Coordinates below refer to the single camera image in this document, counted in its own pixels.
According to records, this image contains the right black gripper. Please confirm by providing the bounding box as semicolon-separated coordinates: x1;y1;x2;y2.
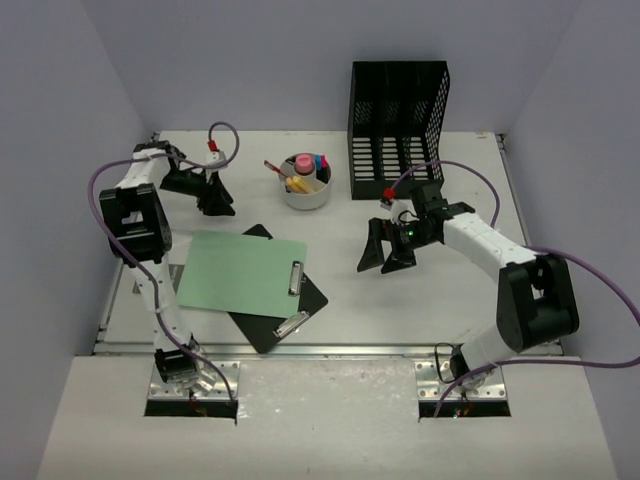
358;217;436;274

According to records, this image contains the red pen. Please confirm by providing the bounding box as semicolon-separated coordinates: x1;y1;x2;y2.
263;160;288;181

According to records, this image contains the green clipboard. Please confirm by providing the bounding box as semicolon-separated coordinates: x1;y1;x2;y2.
176;230;307;318

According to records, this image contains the yellow highlighter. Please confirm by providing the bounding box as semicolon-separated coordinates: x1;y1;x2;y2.
293;176;315;194

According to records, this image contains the pink capped glue stick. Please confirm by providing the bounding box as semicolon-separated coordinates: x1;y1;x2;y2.
294;154;316;176

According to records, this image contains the black pink highlighter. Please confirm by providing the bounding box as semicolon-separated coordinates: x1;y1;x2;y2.
316;155;331;184

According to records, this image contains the black blue highlighter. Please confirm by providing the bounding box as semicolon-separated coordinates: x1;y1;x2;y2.
313;154;323;180

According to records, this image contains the pale orange highlighter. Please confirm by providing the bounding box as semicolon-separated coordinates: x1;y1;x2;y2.
286;177;304;194

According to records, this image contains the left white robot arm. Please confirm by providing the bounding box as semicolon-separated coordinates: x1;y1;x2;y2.
88;140;235;393

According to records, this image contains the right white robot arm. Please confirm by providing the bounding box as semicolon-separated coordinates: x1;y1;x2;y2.
357;184;579;393

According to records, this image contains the white round desk organizer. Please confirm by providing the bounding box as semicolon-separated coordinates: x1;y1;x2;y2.
278;152;333;211

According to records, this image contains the grey booklet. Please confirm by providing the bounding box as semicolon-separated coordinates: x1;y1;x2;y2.
132;264;184;295

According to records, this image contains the black mesh file organizer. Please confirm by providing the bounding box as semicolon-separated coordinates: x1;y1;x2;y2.
347;60;450;200

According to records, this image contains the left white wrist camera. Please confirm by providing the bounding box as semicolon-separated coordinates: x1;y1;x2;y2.
204;150;229;173

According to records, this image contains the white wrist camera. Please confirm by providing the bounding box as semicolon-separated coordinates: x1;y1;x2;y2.
380;187;410;224
204;150;229;173

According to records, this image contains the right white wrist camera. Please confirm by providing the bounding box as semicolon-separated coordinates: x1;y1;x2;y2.
380;187;410;224

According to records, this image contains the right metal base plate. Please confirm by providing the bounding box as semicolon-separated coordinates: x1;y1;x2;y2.
414;359;507;401

